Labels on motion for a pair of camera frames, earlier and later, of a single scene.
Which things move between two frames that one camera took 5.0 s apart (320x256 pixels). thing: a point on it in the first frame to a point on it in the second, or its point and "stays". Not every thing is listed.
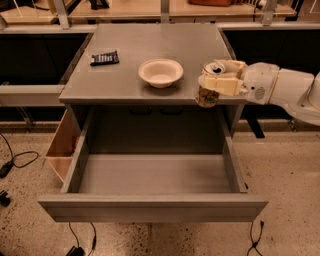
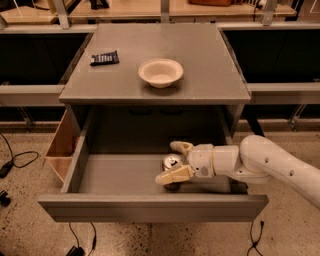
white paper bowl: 161,73 stays
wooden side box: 63,144 stays
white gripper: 260,81 to 201,160
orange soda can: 206,98 to 170,162
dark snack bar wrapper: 104,58 stays
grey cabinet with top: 116,112 stays
